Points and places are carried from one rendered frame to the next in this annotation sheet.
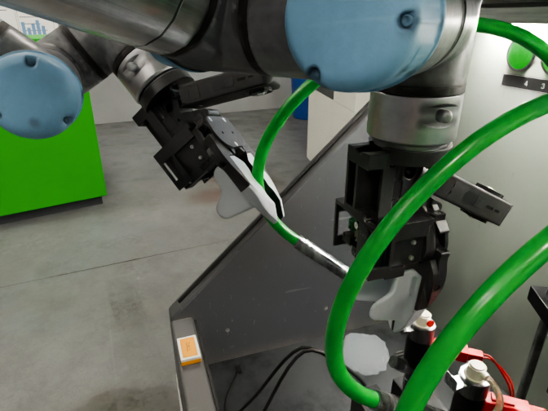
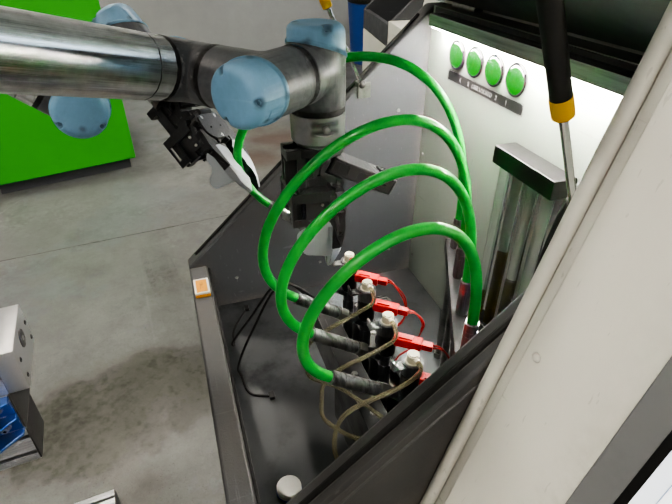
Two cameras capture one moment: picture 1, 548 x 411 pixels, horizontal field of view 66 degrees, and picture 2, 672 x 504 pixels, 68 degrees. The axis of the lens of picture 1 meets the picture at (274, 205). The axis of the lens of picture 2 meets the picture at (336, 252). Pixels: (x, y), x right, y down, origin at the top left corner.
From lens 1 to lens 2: 38 cm
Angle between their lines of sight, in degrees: 10
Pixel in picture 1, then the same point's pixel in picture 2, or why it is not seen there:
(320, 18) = (224, 96)
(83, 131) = not seen: hidden behind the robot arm
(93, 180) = (119, 141)
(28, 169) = (47, 128)
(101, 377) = (140, 337)
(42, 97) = (86, 113)
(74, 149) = not seen: hidden behind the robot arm
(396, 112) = (299, 126)
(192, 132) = (188, 127)
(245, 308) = (250, 260)
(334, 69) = (233, 120)
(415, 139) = (311, 142)
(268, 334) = not seen: hidden behind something
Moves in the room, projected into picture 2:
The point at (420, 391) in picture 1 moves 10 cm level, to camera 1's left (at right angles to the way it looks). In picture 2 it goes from (283, 273) to (199, 273)
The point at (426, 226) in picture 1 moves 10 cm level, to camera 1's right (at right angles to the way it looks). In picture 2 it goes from (328, 194) to (399, 195)
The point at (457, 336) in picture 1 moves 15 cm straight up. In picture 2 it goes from (297, 247) to (290, 121)
